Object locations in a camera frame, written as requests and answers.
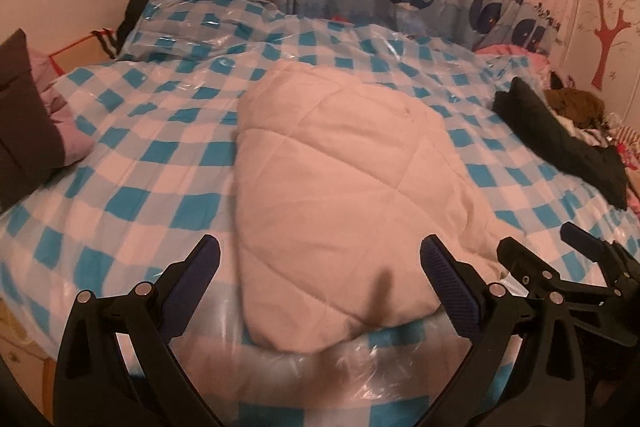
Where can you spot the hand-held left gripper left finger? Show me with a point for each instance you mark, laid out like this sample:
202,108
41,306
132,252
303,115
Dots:
195,278

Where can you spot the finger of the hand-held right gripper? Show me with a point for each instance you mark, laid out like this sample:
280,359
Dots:
582,238
520,259

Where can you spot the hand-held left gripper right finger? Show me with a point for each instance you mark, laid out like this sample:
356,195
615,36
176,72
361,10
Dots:
450,278

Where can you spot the white quilted garment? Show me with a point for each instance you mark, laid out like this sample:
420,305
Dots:
340,182

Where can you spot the striped red cloth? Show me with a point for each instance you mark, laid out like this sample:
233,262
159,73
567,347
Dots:
625,139

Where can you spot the blue checked bed cover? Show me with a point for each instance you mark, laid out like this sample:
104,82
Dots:
150,167

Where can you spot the black garment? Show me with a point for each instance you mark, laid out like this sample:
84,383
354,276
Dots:
540,122

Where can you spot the brown garment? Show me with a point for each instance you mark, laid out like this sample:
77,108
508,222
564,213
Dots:
575,104

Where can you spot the pink cloth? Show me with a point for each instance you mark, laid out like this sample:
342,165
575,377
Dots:
70,142

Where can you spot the pink bedding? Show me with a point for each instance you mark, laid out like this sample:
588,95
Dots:
500,51

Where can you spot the dark brown cloth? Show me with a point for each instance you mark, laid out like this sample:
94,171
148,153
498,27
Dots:
25,122

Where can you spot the striped dark cloth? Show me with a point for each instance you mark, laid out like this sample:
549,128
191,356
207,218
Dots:
107,39

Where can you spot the red tree wall sticker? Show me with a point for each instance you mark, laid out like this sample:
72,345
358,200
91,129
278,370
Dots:
607,42

